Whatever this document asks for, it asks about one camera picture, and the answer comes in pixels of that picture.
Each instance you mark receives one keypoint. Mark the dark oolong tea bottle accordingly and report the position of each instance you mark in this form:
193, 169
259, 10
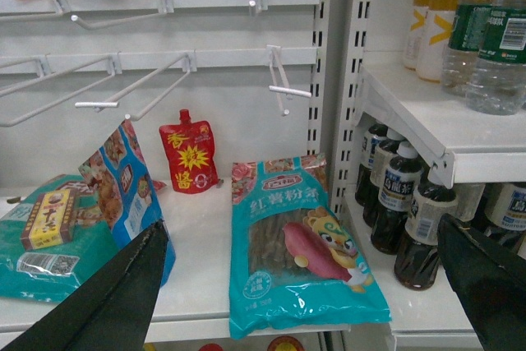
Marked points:
417, 259
401, 176
375, 134

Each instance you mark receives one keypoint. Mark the white shelf right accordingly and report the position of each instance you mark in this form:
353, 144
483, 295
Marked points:
458, 143

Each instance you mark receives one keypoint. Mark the blue snack bag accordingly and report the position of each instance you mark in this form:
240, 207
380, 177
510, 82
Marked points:
124, 189

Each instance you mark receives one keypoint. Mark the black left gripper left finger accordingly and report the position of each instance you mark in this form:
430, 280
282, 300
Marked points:
112, 310

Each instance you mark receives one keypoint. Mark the yellow spice box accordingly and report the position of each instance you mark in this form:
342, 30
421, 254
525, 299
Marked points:
52, 220

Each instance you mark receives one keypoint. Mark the white slotted upright post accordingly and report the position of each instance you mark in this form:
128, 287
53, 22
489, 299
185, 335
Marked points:
351, 17

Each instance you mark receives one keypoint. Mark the water bottle on shelf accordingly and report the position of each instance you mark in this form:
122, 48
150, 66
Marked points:
497, 84
462, 50

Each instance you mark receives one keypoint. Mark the dark oolong tea bottle front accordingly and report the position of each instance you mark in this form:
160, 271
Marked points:
417, 259

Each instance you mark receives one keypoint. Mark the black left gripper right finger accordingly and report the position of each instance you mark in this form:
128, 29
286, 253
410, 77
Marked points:
489, 281

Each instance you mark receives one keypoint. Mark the yellow vitamin drink bottle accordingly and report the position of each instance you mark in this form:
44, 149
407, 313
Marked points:
435, 37

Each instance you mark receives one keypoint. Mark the red sauce pouch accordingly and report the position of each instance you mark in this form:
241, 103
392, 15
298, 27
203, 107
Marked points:
190, 148

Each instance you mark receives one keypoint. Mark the white peg hook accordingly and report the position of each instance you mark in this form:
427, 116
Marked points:
280, 84

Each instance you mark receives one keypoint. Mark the teal sweet potato noodle bag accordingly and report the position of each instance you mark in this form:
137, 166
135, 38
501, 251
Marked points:
293, 263

